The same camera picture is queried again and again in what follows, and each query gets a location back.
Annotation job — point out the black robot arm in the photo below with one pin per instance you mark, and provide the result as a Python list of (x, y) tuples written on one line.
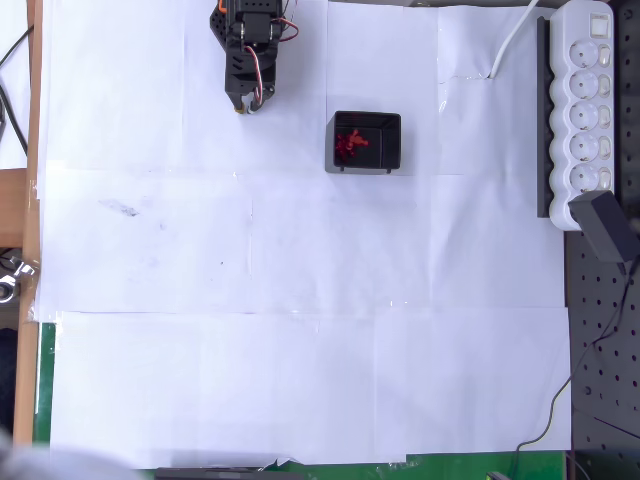
[(255, 25)]

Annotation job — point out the black open box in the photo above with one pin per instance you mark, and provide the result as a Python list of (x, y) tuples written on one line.
[(380, 150)]

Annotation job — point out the wooden board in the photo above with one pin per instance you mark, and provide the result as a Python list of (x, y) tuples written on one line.
[(32, 150)]

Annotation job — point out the metal clamp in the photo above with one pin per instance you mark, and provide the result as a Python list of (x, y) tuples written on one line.
[(22, 267)]

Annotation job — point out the white paper table cover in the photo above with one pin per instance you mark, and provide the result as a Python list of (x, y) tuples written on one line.
[(300, 375)]

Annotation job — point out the white power strip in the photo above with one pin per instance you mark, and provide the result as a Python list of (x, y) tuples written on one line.
[(582, 130)]

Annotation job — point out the green cutting mat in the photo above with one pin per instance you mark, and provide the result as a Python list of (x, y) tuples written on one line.
[(45, 390)]

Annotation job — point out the black power adapter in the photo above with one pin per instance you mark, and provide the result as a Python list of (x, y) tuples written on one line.
[(600, 225)]

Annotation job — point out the flat black device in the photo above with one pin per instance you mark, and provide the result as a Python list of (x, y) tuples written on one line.
[(210, 474)]

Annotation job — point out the grey blurred object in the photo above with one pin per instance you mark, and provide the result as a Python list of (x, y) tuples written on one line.
[(50, 465)]

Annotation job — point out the black pegboard panel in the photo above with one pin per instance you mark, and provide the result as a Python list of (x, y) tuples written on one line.
[(610, 380)]

